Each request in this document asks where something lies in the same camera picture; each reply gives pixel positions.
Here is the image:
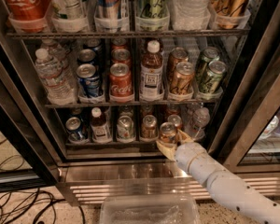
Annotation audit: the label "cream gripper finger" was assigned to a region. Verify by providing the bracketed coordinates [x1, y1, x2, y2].
[156, 140, 176, 161]
[177, 129, 193, 144]

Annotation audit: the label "orange can bottom shelf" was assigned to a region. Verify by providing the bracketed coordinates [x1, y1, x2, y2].
[159, 122, 177, 144]

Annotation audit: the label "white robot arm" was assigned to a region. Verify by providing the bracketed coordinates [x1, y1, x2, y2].
[157, 130, 280, 224]

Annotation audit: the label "water bottle bottom shelf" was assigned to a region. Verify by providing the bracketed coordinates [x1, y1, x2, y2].
[186, 107, 210, 141]

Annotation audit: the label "red can behind orange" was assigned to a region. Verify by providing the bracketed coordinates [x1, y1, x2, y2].
[167, 114, 183, 129]

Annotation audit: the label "brown can bottom shelf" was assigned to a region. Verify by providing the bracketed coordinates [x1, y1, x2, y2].
[141, 115, 158, 139]

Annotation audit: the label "white green can bottom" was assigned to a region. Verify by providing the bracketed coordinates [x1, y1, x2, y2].
[117, 116, 134, 140]

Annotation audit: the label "gold can front middle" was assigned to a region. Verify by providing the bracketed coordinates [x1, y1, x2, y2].
[169, 62, 195, 95]

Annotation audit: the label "gold can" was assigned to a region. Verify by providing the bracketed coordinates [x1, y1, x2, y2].
[166, 47, 189, 81]
[169, 62, 195, 95]

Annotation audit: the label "green can front middle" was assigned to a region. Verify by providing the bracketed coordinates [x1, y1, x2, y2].
[198, 61, 227, 93]

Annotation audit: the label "tea bottle bottom shelf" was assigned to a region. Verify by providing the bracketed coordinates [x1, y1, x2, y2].
[91, 107, 111, 143]

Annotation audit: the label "tea bottle shelf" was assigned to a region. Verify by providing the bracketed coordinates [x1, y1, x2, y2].
[91, 107, 111, 143]
[140, 40, 163, 99]

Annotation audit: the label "right fridge glass door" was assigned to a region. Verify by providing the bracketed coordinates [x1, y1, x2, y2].
[205, 0, 280, 173]

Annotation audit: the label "fridge glass door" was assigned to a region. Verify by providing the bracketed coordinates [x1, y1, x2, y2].
[205, 0, 280, 173]
[0, 28, 60, 194]

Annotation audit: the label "tea bottle middle shelf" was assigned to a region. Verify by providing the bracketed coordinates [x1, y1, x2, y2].
[140, 40, 163, 99]

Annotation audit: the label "gold can rear middle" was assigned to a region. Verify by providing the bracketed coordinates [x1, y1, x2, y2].
[166, 47, 189, 81]

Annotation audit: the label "red coca-cola can middle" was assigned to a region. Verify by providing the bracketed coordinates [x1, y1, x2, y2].
[109, 63, 133, 98]

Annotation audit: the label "green can rear middle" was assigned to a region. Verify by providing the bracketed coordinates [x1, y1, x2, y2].
[195, 47, 220, 82]

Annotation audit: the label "steel fridge base grille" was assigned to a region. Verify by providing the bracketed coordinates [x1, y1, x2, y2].
[54, 157, 280, 206]

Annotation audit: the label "blue can bottom shelf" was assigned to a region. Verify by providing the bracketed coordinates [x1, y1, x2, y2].
[65, 117, 88, 142]

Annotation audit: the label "blue pepsi can front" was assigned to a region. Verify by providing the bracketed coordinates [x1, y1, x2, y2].
[77, 63, 103, 98]

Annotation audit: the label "green can top shelf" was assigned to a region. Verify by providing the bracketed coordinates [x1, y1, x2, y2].
[137, 0, 167, 19]

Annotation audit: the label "gold cans top shelf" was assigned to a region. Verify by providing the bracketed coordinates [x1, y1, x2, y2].
[208, 0, 249, 30]

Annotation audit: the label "water bottle middle shelf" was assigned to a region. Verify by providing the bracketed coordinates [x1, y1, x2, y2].
[35, 49, 76, 105]

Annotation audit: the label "left fridge glass door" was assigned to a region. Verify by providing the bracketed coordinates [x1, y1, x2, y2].
[0, 28, 60, 194]

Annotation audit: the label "red bull can top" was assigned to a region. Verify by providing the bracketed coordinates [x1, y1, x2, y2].
[97, 0, 121, 20]

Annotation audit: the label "white can top shelf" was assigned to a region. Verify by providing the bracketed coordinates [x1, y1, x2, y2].
[51, 0, 89, 31]

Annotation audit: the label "coca-cola can top shelf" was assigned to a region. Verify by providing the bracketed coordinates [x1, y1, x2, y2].
[5, 0, 49, 33]

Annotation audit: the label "clear plastic bin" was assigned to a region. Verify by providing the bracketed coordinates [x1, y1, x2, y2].
[99, 194, 201, 224]

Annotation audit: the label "black floor cables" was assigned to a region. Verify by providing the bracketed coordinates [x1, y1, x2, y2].
[0, 189, 87, 224]

